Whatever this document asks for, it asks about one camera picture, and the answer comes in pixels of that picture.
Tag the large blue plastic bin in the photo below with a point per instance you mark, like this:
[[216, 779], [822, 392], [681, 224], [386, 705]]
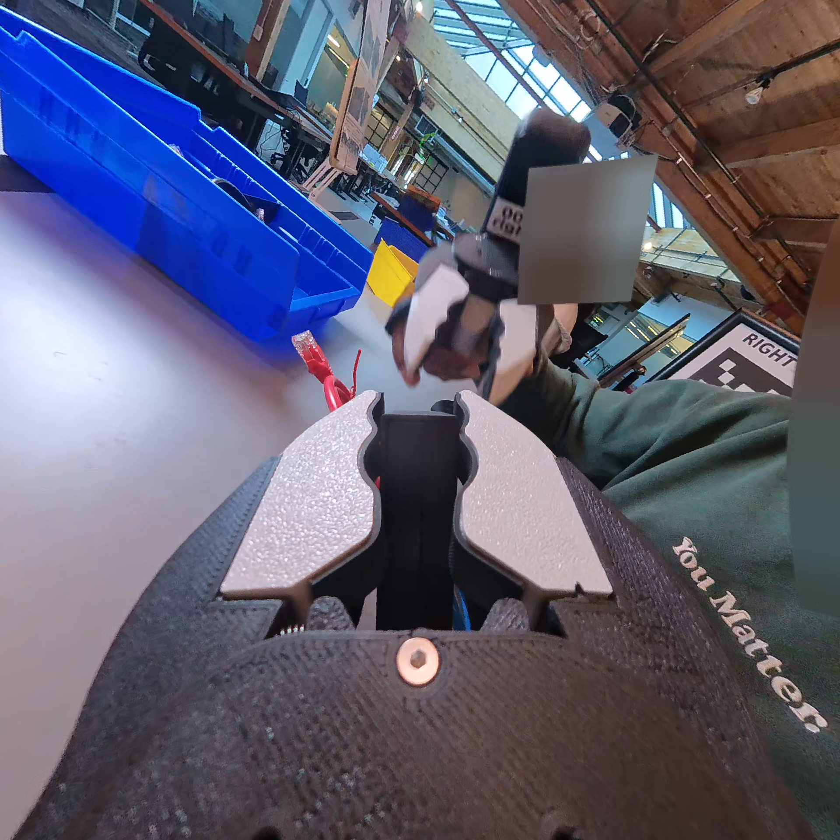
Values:
[[131, 164]]

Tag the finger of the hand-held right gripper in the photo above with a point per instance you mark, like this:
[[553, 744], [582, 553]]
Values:
[[515, 354], [430, 315]]

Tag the hanging printed banner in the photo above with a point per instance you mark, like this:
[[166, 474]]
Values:
[[358, 111]]

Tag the black ethernet port adapter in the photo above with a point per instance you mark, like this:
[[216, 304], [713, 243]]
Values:
[[417, 512]]

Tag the long wooden desk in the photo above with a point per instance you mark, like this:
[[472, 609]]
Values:
[[216, 59]]

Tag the white ceiling device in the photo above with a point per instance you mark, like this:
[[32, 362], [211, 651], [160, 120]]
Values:
[[620, 115]]

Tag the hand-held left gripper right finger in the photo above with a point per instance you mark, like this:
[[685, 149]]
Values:
[[525, 505]]

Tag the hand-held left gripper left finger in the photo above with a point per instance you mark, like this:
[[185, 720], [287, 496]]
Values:
[[308, 499]]

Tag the ceiling light bulb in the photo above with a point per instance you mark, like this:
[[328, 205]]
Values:
[[756, 93]]

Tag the person's right hand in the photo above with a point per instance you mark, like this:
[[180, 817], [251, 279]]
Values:
[[453, 364]]

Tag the person's green sweatshirt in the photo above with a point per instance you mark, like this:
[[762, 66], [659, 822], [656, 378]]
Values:
[[689, 499]]

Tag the person's right forearm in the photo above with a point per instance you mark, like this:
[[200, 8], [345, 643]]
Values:
[[571, 420]]

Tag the black framed panel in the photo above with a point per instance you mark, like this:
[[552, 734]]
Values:
[[649, 358]]

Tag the small blue plastic bin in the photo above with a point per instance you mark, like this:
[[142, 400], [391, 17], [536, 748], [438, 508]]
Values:
[[403, 239]]

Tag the framed checkered tag sign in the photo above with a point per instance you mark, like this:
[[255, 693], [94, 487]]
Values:
[[748, 358]]

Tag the yellow plastic bin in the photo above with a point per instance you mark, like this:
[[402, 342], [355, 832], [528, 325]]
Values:
[[390, 275]]

